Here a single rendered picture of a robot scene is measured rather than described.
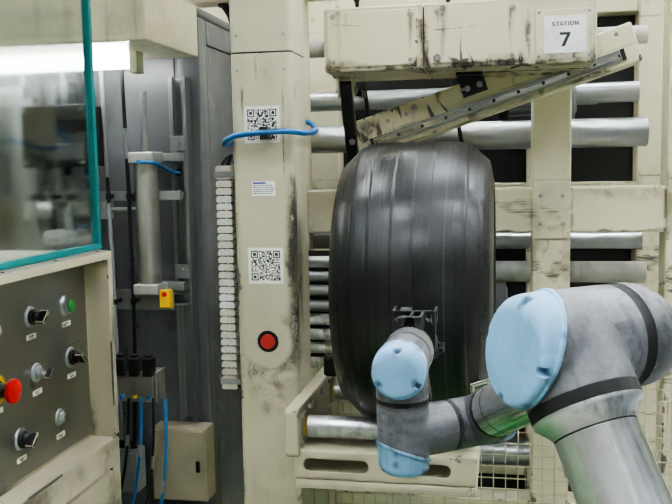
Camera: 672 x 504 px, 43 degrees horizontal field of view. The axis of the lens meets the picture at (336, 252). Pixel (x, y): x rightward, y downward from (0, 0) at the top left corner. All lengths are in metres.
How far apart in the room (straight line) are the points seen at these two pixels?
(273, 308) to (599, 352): 1.02
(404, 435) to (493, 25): 1.06
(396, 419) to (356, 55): 1.02
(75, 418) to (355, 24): 1.04
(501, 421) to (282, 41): 0.91
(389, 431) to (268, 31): 0.90
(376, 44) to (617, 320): 1.22
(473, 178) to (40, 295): 0.81
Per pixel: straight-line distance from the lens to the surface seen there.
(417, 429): 1.22
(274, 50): 1.77
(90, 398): 1.78
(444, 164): 1.62
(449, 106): 2.10
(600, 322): 0.89
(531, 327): 0.86
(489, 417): 1.23
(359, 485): 1.73
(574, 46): 1.97
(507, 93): 2.09
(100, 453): 1.72
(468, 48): 1.97
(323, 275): 2.15
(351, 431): 1.72
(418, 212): 1.54
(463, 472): 1.70
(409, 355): 1.17
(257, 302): 1.79
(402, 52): 1.98
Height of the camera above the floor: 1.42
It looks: 6 degrees down
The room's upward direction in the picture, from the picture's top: 1 degrees counter-clockwise
